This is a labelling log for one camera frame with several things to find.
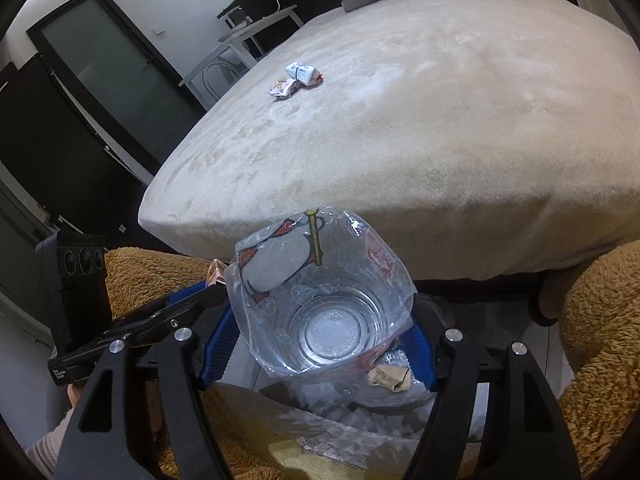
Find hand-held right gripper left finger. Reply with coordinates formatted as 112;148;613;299
55;299;237;480

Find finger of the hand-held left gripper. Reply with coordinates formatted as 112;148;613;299
112;280;227;334
130;301;222;347

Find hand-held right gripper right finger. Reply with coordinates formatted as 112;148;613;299
397;310;583;480

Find clear plastic cup wrapper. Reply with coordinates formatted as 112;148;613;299
224;205;417;386

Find person's left forearm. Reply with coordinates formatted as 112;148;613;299
22;405;76;478

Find crumpled beige paper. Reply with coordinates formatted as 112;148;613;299
367;365;414;394

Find brown fluffy blanket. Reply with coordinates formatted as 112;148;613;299
104;246;281;480

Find black wardrobe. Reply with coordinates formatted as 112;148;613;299
0;55;152;321

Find person's right leg fuzzy pants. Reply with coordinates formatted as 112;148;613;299
540;240;640;480

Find bed with beige blanket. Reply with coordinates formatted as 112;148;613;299
137;0;640;326

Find white metal chair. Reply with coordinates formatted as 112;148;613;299
202;52;242;99

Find pink flat snack packet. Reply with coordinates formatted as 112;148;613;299
268;78;299;101

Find black frosted glass door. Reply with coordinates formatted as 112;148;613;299
26;0;207;181

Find blue and white packet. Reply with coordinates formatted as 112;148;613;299
285;61;325;86

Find white desk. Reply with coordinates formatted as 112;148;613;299
179;4;305;106

